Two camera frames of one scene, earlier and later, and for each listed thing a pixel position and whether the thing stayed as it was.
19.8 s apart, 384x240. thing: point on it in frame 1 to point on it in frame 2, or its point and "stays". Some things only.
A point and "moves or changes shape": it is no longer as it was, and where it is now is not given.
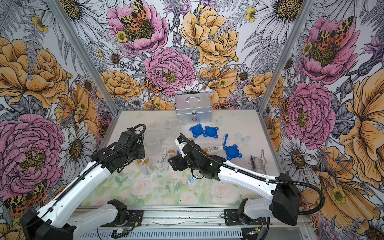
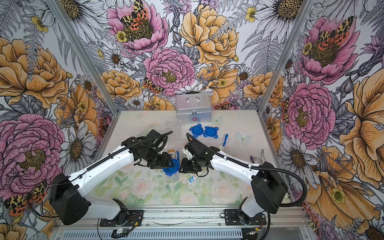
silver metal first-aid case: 193,108 stays
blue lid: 210,131 stays
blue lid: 197,130 stays
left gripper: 139,148 to 165,158
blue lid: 232,152 moves or changes shape
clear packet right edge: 260,163 stays
